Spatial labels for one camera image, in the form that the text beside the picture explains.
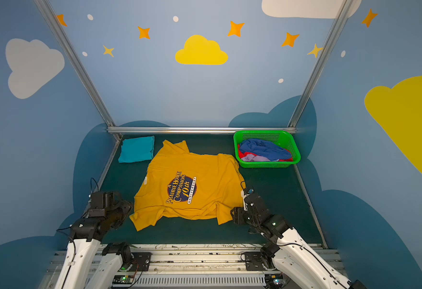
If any green circuit board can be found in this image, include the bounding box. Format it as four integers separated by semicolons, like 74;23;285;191
111;275;135;288
264;275;286;289

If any right side table rail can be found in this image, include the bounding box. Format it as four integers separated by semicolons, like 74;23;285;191
294;165;329;249

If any red t-shirt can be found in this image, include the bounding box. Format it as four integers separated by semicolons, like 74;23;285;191
237;143;294;163

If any right green circuit board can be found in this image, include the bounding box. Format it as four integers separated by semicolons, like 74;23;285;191
264;275;286;289

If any aluminium mounting rail base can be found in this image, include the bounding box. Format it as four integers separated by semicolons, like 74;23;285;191
37;243;353;289

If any right aluminium frame post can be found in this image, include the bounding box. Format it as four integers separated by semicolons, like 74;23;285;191
286;0;354;132

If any blue t-shirt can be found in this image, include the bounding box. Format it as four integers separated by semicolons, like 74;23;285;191
239;138;293;162

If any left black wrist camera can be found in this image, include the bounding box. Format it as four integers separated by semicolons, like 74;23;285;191
89;191;122;211

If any green plastic laundry basket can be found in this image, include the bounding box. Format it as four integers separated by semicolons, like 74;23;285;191
233;131;301;168

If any folded teal t-shirt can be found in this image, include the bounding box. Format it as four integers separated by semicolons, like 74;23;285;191
118;136;154;163

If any yellow printed t-shirt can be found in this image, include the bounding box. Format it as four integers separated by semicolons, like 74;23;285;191
130;140;244;231

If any aluminium frame post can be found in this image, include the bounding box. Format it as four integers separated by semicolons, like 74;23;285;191
34;0;116;129
286;0;354;132

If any horizontal aluminium frame bar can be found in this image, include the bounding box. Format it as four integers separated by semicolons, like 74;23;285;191
107;126;296;135

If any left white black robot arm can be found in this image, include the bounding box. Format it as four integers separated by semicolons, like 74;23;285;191
55;191;134;289

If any left green circuit board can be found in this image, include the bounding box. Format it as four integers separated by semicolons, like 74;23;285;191
111;275;135;288

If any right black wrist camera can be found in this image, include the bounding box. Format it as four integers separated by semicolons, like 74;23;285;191
243;193;270;222

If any lavender t-shirt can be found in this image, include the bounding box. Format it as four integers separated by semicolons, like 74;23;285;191
241;153;270;162

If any left aluminium frame post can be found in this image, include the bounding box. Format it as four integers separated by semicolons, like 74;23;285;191
34;0;116;129

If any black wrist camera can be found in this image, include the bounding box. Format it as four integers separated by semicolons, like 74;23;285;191
243;193;270;222
89;191;122;211

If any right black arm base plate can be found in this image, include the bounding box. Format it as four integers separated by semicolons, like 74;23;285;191
241;251;276;271

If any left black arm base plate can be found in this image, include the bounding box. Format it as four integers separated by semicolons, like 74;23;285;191
120;252;152;272

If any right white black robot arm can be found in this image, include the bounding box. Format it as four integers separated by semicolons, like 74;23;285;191
231;189;366;289

